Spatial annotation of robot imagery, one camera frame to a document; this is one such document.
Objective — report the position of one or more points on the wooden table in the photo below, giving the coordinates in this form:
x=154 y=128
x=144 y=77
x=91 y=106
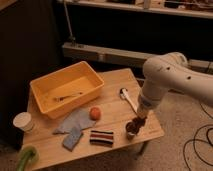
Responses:
x=115 y=114

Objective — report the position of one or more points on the white cup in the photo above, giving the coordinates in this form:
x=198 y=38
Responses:
x=24 y=121

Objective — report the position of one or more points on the grey shelf rail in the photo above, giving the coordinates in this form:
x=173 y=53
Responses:
x=122 y=57

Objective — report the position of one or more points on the yellow plastic bin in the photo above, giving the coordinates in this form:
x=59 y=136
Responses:
x=79 y=77

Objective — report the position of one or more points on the orange ball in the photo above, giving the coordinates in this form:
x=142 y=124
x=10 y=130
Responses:
x=95 y=113

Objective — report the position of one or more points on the metal cup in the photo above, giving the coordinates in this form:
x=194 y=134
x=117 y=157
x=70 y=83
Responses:
x=130 y=130

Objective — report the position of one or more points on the white handled spoon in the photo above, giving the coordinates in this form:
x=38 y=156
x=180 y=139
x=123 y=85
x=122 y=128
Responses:
x=125 y=96

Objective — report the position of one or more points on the blue sponge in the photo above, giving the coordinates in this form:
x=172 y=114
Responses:
x=73 y=138

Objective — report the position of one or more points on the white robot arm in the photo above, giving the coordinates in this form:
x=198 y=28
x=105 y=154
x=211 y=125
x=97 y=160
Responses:
x=170 y=72

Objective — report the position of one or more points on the striped red white black cloth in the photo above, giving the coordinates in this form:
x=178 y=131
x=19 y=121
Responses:
x=101 y=138

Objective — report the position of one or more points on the blue grey cloth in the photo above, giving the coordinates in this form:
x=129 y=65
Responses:
x=78 y=118

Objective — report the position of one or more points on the green curved toy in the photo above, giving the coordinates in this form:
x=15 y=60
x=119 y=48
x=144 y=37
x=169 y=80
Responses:
x=27 y=156

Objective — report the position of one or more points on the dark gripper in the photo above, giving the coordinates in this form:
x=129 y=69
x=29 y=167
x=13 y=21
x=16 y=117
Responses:
x=138 y=123

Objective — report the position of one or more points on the fork in bin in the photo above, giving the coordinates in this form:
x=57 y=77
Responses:
x=57 y=99

